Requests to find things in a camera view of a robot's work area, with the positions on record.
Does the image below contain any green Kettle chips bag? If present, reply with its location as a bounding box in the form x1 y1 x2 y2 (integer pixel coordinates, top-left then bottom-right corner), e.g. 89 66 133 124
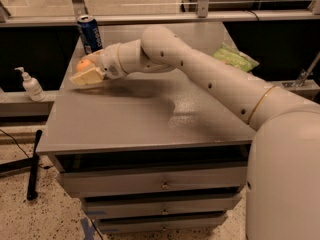
213 44 259 72

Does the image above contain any black floor cable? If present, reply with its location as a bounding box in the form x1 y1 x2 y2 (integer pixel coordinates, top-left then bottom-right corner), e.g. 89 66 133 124
0 127 54 170

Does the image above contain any blue floor tape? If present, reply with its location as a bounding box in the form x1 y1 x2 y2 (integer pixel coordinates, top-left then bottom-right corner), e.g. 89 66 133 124
80 217 96 240

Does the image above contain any white pump dispenser bottle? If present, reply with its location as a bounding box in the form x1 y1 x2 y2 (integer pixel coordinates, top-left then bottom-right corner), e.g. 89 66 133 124
16 67 45 102

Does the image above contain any grey drawer cabinet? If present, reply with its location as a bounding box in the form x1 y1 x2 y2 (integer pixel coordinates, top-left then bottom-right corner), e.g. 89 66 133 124
36 21 264 236

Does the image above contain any middle grey drawer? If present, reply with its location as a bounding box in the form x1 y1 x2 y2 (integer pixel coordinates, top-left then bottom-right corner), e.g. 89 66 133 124
82 193 241 219

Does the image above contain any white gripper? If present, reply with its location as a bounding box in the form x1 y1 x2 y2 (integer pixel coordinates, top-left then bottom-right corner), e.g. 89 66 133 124
70 43 127 86

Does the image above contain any orange fruit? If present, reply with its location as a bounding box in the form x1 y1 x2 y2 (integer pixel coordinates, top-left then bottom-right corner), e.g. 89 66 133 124
76 59 93 72

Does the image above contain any blue Pepsi soda can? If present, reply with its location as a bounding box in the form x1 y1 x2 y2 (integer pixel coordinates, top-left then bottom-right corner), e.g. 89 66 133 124
77 15 103 54

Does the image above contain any top grey drawer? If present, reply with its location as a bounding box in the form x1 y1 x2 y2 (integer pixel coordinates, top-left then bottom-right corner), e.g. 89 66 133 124
57 162 247 198

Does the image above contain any grey drawer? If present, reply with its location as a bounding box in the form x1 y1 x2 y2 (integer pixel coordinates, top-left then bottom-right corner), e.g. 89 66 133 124
57 162 247 198
97 212 226 234
82 193 241 219

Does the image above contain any black stand leg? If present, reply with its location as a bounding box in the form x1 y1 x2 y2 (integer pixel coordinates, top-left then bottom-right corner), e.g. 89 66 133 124
0 130 42 201

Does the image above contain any grey metal railing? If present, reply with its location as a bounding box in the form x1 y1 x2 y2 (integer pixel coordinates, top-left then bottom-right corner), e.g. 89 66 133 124
0 0 319 27

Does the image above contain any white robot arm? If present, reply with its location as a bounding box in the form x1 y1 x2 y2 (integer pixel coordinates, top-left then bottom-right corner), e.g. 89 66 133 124
70 25 320 240

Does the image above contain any bottom grey drawer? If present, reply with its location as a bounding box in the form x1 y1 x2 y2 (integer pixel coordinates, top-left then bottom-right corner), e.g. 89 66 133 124
97 212 226 234

